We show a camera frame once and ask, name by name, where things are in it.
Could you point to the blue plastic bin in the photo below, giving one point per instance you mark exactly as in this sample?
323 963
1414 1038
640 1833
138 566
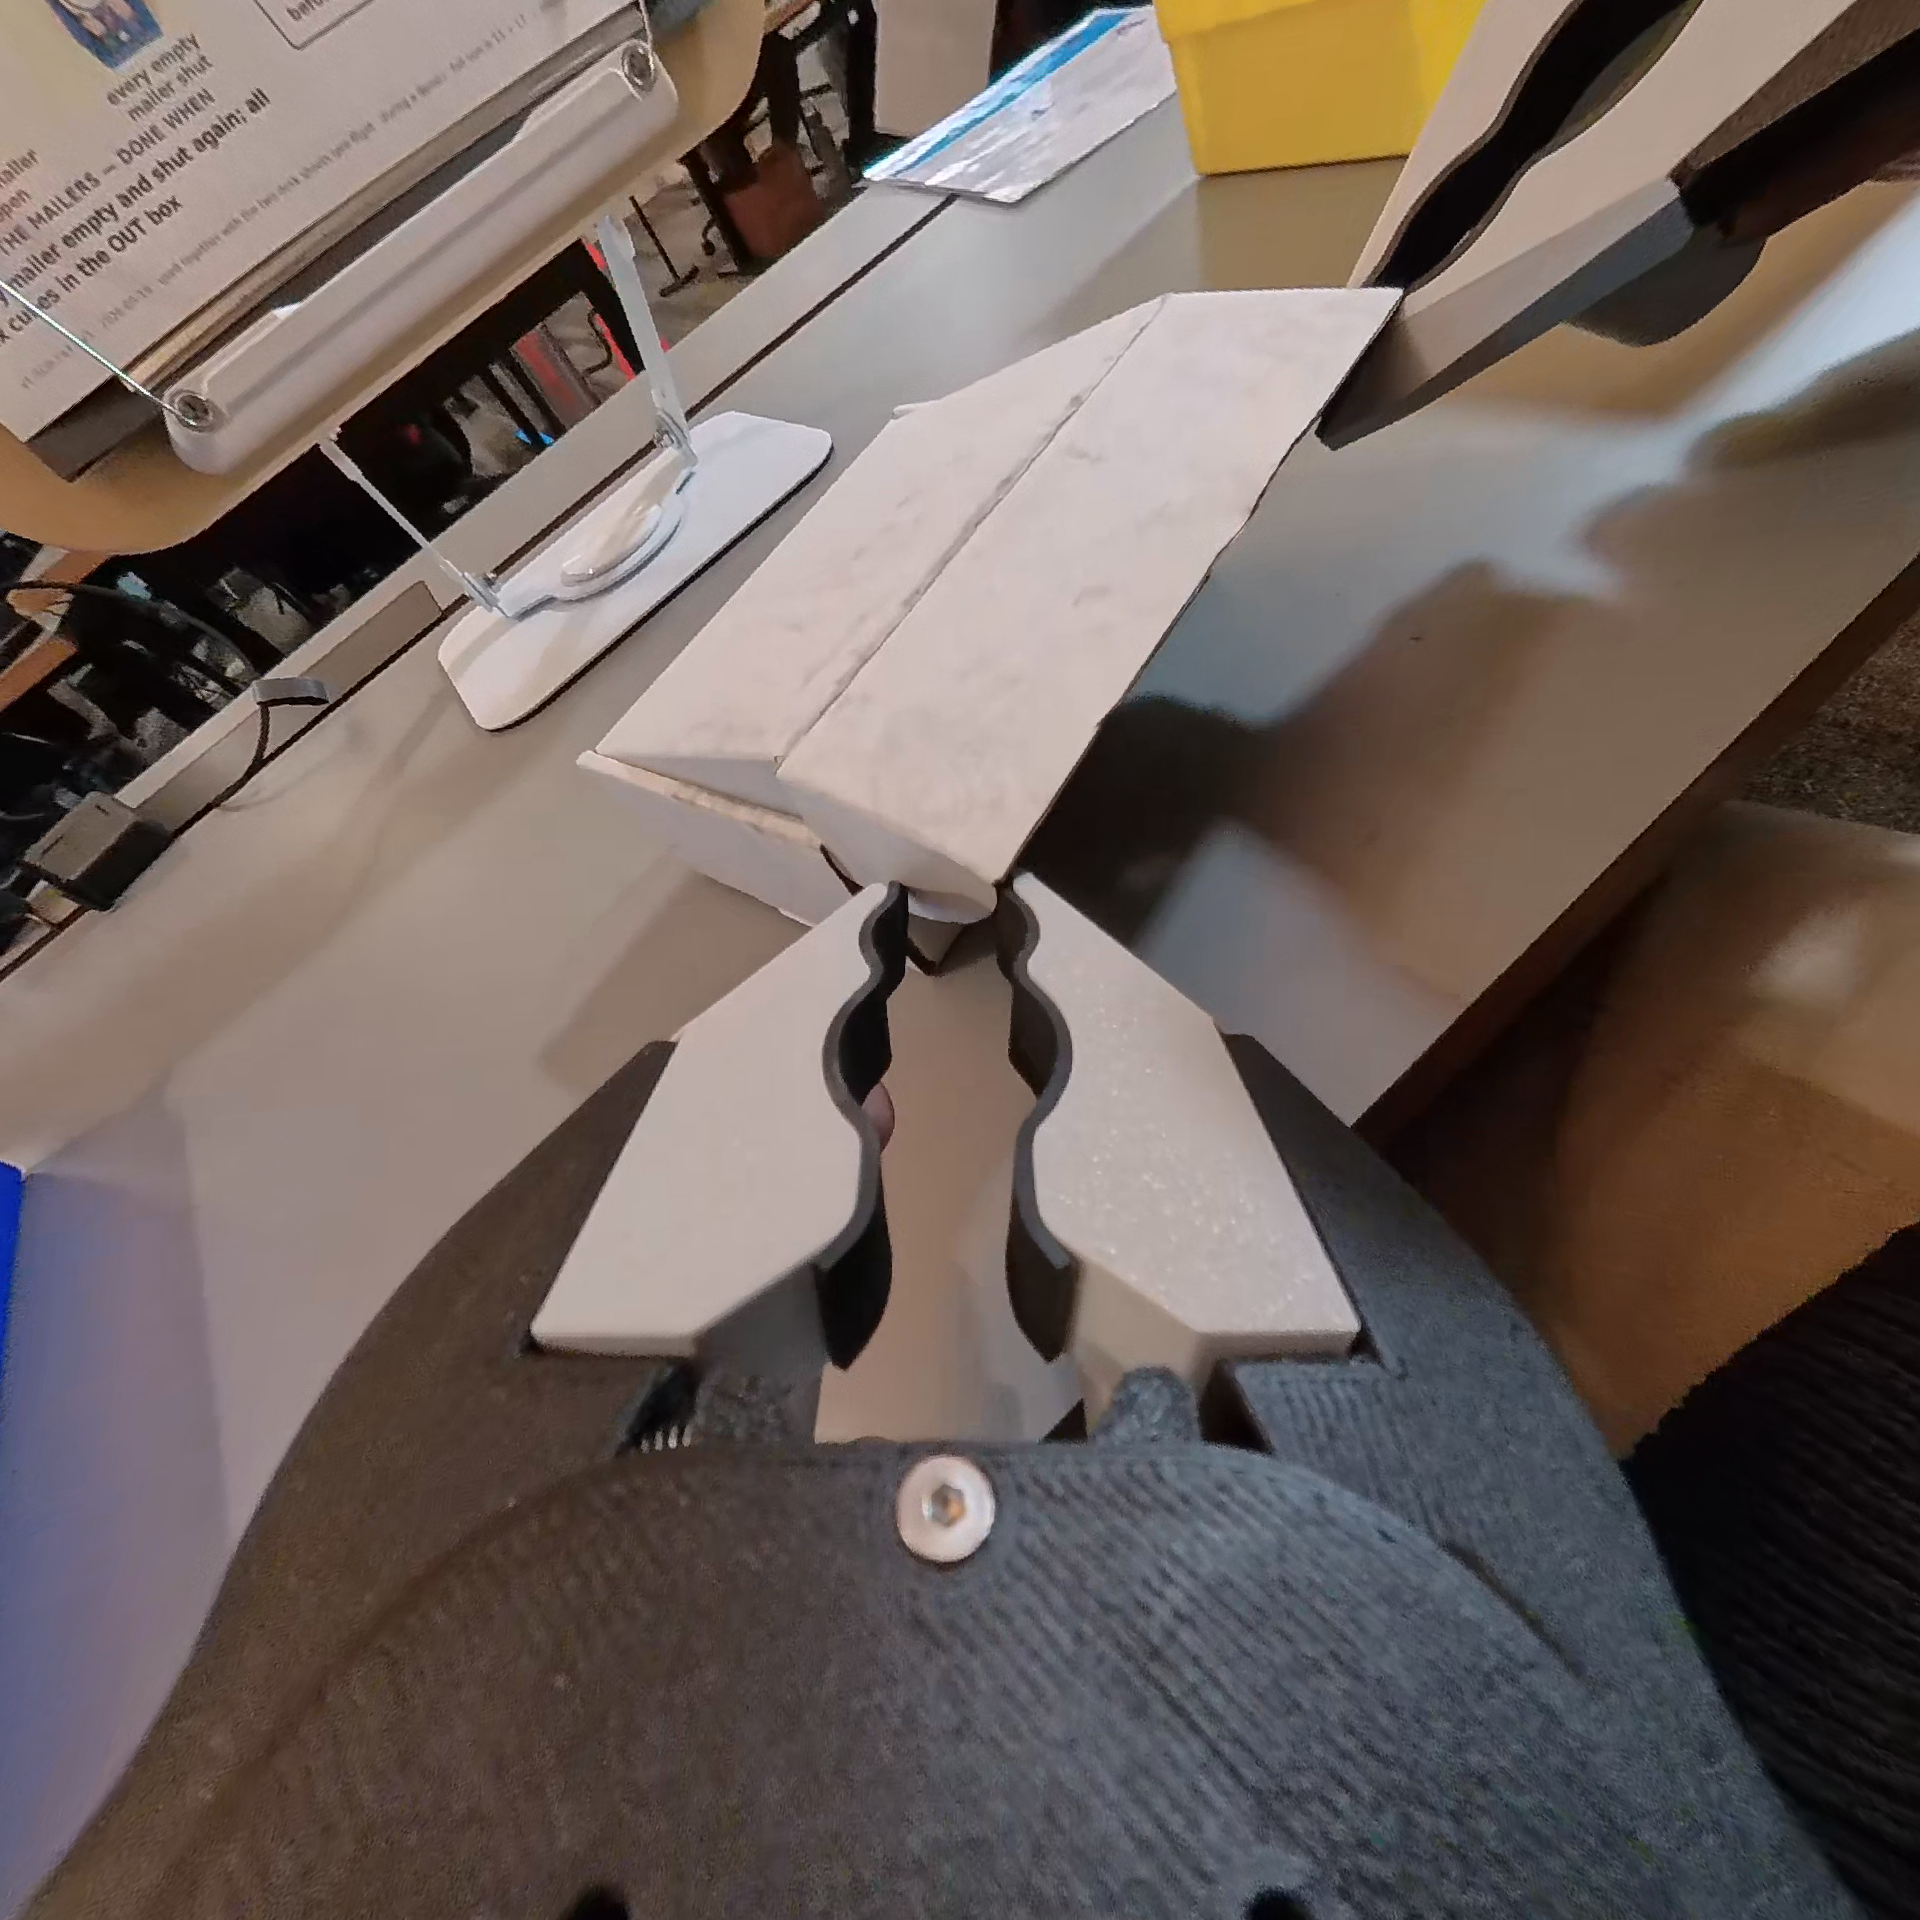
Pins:
6 1308

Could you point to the white instruction stand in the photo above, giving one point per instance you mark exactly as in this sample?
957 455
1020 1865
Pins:
225 145

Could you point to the yellow plastic bin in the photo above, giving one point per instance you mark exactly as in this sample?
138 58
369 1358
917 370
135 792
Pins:
1290 90

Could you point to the person's dark clothing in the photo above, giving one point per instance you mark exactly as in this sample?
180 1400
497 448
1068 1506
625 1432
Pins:
1799 1575

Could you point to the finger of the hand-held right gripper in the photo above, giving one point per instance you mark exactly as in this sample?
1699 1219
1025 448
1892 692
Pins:
1458 110
1650 135

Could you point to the white cardboard mailer box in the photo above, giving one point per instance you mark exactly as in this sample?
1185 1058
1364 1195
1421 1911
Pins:
1020 566

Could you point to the person's left hand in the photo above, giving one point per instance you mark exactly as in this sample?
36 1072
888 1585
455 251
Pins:
883 1113

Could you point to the white leaflet with blue stripe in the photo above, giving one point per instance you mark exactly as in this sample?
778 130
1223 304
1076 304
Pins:
1020 123

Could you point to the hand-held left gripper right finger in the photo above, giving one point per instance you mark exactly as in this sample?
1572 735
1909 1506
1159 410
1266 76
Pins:
1185 1189

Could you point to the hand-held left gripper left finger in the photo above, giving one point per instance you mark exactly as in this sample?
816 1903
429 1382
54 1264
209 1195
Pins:
705 1189

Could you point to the black power adapter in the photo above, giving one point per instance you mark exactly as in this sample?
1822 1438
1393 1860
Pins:
90 852

